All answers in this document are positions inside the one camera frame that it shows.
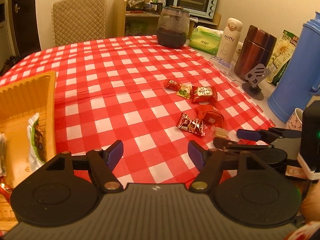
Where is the yellow green small candy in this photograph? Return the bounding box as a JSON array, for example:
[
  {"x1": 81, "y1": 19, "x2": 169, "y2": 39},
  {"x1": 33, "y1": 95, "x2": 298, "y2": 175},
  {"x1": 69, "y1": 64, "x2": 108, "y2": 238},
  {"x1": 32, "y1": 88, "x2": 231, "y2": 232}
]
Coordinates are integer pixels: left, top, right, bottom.
[{"x1": 176, "y1": 85, "x2": 192, "y2": 100}]

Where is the person's right hand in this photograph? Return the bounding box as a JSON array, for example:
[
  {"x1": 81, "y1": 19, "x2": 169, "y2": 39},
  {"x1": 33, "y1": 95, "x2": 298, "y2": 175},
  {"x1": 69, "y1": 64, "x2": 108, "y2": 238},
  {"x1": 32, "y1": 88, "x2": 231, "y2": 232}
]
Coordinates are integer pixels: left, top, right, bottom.
[{"x1": 300, "y1": 181, "x2": 320, "y2": 222}]

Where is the blue white small pack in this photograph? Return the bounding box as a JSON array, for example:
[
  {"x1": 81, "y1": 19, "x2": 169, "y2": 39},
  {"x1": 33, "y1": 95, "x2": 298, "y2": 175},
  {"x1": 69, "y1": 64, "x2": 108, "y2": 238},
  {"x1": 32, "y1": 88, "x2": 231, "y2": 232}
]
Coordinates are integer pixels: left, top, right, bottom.
[{"x1": 209, "y1": 56, "x2": 233, "y2": 74}]

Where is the green white snack packet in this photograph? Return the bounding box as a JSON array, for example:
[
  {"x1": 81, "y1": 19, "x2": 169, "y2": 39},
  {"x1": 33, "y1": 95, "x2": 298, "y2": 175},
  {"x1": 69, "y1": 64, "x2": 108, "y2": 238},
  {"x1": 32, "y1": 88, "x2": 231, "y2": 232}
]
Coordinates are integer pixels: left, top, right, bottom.
[{"x1": 27, "y1": 112, "x2": 46, "y2": 172}]

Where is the white patterned mug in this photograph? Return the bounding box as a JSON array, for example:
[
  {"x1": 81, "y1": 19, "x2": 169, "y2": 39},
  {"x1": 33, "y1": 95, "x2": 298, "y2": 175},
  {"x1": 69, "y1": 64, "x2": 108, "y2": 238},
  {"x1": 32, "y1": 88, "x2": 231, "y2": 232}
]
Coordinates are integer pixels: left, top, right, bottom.
[{"x1": 285, "y1": 108, "x2": 303, "y2": 131}]

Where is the brown metal thermos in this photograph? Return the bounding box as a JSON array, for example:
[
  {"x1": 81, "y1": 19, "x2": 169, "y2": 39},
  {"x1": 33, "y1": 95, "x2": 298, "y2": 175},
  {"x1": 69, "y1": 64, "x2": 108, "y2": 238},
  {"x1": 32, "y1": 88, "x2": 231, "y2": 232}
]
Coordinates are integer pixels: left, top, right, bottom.
[{"x1": 234, "y1": 25, "x2": 277, "y2": 80}]

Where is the red white checkered tablecloth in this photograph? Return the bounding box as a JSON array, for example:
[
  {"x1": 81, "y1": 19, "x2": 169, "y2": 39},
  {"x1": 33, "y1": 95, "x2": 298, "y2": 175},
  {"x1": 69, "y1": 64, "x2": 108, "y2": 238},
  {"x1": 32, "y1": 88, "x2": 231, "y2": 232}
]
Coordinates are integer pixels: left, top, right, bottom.
[{"x1": 1, "y1": 36, "x2": 273, "y2": 184}]

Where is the green tissue pack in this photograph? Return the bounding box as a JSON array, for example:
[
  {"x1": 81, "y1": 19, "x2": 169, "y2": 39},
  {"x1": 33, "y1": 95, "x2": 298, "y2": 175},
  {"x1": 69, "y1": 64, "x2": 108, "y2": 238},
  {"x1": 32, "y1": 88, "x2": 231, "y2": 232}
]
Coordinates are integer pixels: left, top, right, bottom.
[{"x1": 189, "y1": 26, "x2": 223, "y2": 55}]

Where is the blue thermos jug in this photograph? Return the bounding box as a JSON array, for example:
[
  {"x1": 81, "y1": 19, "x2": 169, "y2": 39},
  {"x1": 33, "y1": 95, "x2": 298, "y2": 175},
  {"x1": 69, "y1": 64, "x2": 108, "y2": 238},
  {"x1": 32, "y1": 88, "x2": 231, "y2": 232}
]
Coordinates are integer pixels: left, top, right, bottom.
[{"x1": 267, "y1": 12, "x2": 320, "y2": 122}]

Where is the dark glass jar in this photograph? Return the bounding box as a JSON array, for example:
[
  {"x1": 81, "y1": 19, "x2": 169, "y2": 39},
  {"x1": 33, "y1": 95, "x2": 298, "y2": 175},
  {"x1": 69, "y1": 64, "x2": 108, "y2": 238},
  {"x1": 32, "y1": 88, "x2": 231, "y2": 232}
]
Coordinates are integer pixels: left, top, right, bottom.
[{"x1": 156, "y1": 7, "x2": 190, "y2": 49}]

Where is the sunflower seed bag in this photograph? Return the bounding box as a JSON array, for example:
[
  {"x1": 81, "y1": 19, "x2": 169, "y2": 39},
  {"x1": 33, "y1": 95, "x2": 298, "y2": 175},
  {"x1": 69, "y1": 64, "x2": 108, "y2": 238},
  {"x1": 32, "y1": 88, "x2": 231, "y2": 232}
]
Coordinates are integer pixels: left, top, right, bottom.
[{"x1": 266, "y1": 30, "x2": 299, "y2": 86}]

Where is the white miffy bottle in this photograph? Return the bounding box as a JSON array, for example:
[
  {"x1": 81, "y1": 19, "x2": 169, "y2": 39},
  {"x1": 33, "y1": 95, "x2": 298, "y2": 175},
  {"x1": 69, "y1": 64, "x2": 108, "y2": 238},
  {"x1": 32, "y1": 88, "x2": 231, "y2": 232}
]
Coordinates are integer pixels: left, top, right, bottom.
[{"x1": 216, "y1": 18, "x2": 242, "y2": 63}]

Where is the grey phone stand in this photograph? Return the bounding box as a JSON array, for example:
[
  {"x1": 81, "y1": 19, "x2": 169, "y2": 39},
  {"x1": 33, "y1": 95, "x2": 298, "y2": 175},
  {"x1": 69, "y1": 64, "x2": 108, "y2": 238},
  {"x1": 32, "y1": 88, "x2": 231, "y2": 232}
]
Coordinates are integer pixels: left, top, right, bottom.
[{"x1": 242, "y1": 63, "x2": 270, "y2": 101}]

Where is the red foil candy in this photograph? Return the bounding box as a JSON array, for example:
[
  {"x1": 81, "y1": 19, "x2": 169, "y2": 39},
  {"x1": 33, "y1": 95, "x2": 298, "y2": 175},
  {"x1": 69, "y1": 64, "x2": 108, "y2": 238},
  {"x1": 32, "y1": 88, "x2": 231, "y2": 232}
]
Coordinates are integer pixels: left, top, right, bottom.
[{"x1": 0, "y1": 176, "x2": 12, "y2": 203}]

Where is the large red snack packet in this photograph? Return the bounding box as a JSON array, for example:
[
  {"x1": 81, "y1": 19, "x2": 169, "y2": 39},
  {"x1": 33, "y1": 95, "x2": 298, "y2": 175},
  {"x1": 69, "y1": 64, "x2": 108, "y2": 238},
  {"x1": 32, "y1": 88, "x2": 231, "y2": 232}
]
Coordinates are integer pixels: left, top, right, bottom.
[{"x1": 192, "y1": 86, "x2": 217, "y2": 103}]

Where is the wooden side shelf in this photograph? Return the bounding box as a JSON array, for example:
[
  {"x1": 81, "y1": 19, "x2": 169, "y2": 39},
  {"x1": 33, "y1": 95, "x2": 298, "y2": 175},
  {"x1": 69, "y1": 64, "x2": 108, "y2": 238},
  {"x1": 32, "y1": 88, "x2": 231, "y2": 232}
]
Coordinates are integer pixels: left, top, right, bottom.
[{"x1": 113, "y1": 0, "x2": 221, "y2": 37}]

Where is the small red candy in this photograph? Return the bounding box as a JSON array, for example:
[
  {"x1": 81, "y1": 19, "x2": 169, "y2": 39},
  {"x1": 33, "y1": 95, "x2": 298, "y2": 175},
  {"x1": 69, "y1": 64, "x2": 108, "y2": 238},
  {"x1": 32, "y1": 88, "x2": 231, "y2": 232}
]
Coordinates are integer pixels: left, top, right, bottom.
[{"x1": 163, "y1": 79, "x2": 182, "y2": 92}]

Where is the orange plastic tray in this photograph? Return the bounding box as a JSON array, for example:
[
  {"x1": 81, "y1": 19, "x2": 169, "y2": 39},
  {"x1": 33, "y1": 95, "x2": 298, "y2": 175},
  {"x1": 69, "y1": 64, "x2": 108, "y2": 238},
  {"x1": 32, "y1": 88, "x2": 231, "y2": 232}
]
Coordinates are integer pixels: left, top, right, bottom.
[{"x1": 0, "y1": 70, "x2": 57, "y2": 231}]

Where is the dark red snack packet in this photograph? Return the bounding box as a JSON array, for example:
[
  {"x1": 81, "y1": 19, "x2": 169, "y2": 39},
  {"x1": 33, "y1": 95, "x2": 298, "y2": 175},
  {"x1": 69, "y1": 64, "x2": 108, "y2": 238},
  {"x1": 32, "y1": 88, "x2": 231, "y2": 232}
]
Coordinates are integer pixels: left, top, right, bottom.
[{"x1": 176, "y1": 113, "x2": 205, "y2": 137}]

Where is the beige quilted chair back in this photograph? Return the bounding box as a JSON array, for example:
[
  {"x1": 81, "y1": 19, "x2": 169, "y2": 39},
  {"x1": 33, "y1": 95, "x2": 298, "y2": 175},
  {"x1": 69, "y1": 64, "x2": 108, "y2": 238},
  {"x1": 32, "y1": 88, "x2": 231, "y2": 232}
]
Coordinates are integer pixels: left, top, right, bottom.
[{"x1": 51, "y1": 0, "x2": 107, "y2": 47}]

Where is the red square snack packet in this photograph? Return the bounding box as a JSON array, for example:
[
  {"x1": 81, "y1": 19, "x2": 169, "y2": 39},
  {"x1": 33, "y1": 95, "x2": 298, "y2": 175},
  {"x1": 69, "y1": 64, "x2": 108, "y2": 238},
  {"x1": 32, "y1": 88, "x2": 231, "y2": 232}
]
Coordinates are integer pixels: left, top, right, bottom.
[{"x1": 196, "y1": 105, "x2": 225, "y2": 128}]

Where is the dark wooden door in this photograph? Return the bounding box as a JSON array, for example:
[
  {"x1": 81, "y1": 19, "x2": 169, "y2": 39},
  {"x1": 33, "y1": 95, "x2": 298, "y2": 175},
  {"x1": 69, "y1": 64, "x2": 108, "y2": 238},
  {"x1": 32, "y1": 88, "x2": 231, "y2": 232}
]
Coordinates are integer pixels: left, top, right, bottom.
[{"x1": 11, "y1": 0, "x2": 41, "y2": 57}]

